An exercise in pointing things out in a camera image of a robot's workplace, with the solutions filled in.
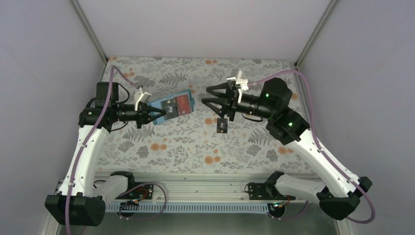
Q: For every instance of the black credit card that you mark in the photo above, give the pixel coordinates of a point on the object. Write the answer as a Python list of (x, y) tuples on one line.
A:
[(222, 125)]

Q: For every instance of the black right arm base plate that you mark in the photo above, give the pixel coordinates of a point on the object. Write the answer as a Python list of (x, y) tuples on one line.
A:
[(262, 191)]

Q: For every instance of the blue card holder wallet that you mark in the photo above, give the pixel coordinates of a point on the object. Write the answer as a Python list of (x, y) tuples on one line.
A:
[(157, 103)]

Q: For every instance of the white slotted cable duct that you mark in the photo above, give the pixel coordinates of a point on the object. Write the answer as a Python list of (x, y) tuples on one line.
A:
[(148, 207)]

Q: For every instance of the red credit card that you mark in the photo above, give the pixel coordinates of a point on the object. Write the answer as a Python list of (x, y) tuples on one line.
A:
[(183, 104)]

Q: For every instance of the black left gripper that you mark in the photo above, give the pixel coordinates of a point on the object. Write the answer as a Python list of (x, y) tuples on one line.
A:
[(144, 114)]

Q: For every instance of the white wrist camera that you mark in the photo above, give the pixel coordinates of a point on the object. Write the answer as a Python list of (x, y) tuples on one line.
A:
[(241, 84), (140, 96)]

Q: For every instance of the aluminium rail base frame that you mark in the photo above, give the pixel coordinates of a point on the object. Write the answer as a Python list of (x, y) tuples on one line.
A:
[(221, 188)]

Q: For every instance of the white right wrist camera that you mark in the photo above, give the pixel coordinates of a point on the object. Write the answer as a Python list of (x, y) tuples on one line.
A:
[(241, 84)]

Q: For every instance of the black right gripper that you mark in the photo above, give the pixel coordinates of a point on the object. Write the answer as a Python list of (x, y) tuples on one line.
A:
[(226, 105)]

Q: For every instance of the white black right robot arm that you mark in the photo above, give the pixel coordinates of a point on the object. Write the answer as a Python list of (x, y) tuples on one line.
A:
[(292, 130)]

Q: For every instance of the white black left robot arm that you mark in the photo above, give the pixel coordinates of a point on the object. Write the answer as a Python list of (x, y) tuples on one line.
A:
[(77, 202)]

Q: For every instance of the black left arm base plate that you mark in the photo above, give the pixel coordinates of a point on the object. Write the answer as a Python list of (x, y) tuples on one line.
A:
[(141, 191)]

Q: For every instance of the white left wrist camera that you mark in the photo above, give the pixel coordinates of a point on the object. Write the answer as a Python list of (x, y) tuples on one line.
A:
[(140, 96)]

